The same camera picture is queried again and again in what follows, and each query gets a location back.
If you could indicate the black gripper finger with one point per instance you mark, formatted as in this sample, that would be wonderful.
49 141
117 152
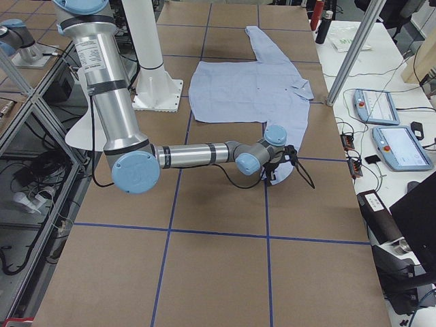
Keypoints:
303 173

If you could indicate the red cylinder bottle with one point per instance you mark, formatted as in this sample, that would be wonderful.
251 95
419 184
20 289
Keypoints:
316 14

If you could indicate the teach pendant tablet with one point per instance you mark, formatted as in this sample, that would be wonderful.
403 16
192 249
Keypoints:
400 149
375 107

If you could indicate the black water bottle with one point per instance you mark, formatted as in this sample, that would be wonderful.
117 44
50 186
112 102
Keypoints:
324 26

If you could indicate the plastic bag green lettering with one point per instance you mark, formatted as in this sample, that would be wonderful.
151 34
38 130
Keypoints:
342 37

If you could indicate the brown paper table cover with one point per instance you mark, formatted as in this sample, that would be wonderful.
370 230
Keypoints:
209 246

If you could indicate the near teach pendant tablet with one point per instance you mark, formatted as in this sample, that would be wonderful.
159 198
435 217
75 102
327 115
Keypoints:
400 149

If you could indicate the aluminium frame post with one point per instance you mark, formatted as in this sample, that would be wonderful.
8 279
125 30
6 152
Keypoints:
365 27

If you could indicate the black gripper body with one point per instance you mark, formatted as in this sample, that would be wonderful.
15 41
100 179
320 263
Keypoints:
271 169

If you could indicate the white central pedestal column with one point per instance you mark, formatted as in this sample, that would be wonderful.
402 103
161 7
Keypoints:
155 89

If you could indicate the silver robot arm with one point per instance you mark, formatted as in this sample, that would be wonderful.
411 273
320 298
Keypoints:
135 162

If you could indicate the far teach pendant tablet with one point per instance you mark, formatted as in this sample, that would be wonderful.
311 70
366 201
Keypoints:
375 107

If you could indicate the light blue striped shirt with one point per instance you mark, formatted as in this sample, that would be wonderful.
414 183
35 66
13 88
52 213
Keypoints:
268 90

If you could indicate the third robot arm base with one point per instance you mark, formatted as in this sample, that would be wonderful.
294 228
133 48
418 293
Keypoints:
18 43

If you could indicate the black monitor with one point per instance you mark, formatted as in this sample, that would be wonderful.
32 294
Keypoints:
414 215

